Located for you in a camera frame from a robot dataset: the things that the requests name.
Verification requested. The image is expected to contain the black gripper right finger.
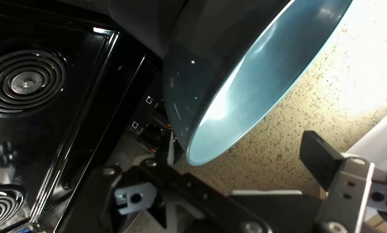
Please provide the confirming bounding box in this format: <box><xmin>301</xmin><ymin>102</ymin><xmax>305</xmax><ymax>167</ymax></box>
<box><xmin>299</xmin><ymin>130</ymin><xmax>387</xmax><ymax>233</ymax></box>

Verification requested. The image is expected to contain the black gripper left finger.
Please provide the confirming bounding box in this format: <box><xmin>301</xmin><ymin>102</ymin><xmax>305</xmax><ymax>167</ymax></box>
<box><xmin>58</xmin><ymin>156</ymin><xmax>270</xmax><ymax>233</ymax></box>

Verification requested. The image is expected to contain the large teal bowl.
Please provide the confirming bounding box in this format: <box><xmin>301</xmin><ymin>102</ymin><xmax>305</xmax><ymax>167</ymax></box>
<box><xmin>163</xmin><ymin>0</ymin><xmax>353</xmax><ymax>165</ymax></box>

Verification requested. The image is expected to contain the black kitchen stove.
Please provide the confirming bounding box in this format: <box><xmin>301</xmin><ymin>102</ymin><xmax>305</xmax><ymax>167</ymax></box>
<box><xmin>0</xmin><ymin>0</ymin><xmax>162</xmax><ymax>233</ymax></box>

